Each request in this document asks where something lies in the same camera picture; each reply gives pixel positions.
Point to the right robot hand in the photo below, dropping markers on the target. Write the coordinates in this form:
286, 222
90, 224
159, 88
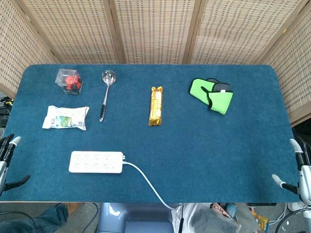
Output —
303, 170

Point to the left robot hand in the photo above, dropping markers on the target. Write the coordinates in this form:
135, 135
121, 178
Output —
5, 150

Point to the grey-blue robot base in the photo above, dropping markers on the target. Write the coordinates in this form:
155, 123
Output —
133, 218

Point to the white power strip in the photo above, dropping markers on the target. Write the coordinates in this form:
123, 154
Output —
95, 162

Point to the white snack bag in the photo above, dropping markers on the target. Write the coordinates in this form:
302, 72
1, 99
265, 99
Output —
65, 117

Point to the blue denim cloth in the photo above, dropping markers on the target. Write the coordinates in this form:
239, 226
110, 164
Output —
36, 219

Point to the clear box with red toy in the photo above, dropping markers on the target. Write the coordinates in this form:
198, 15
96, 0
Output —
69, 82

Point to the green neoprene pouch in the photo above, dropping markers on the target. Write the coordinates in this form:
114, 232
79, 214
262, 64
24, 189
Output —
213, 95

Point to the blue felt table mat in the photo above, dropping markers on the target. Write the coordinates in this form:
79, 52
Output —
150, 136

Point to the gold foil snack bar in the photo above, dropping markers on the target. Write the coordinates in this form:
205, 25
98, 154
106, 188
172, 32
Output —
156, 106

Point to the woven bamboo folding screen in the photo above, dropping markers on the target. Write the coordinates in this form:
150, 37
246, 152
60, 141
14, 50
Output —
155, 31

